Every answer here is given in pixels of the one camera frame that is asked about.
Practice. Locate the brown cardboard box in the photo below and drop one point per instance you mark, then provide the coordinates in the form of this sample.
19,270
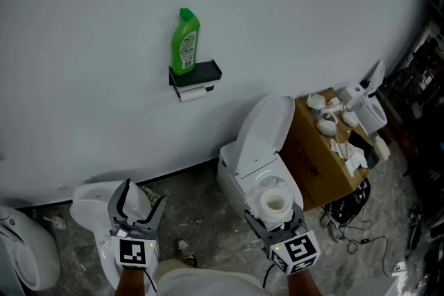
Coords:
312,156

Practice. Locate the person's sneaker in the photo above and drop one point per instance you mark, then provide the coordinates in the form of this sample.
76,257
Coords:
185,249

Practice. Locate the white toilet with raised lid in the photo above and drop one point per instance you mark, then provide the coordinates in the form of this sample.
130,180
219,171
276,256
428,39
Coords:
263,135

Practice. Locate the black toilet paper holder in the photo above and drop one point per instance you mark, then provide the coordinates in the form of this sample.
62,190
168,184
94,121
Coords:
208,70

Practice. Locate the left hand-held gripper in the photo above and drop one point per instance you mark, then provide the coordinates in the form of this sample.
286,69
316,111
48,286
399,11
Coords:
133,249

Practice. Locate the black cluttered rack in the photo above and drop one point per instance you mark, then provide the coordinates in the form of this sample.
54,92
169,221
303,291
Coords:
419,97

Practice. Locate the white toilet brush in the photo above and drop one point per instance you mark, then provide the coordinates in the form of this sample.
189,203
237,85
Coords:
57,222

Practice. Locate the person's left forearm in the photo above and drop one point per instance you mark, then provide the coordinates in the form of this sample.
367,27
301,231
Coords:
131,280

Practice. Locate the white oval wrapped part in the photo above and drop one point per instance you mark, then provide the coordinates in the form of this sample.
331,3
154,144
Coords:
351,118

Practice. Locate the patterned paper package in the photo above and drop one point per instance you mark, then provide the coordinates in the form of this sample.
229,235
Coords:
152,195

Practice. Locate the small white plastic box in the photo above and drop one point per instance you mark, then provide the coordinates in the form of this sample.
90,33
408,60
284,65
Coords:
381,149

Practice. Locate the white round wrapped part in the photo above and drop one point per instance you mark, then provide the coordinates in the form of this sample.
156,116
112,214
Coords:
326,126

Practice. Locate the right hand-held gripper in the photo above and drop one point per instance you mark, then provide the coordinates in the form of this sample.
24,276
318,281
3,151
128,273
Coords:
295,249

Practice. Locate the person's beige shorts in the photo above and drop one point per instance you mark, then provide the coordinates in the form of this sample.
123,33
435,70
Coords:
208,280

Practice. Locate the green cleaner bottle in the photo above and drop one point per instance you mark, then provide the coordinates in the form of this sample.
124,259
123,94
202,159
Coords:
185,45

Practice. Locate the crumpled white paper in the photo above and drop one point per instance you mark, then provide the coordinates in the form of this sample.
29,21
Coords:
352,156

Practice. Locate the black cloth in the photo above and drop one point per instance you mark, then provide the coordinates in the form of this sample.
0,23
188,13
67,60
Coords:
360,142

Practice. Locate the white wrapped fitting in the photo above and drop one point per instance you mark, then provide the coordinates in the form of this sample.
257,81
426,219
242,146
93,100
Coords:
315,100

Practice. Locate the small white toilet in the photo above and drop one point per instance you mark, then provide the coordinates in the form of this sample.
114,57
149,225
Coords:
369,111

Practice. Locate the white toilet with closed lid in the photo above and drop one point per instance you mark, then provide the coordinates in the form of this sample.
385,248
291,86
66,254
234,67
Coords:
90,218

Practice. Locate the person's right forearm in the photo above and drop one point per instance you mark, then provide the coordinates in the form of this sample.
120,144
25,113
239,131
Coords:
303,284

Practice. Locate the white plastic pipe fitting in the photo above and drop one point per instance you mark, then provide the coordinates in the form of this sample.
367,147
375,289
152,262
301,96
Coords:
333,109

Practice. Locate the black device with white marks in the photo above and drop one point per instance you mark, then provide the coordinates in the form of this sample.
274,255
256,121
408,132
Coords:
363,192

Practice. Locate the new thick toilet paper roll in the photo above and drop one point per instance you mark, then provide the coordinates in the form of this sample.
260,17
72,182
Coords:
274,206

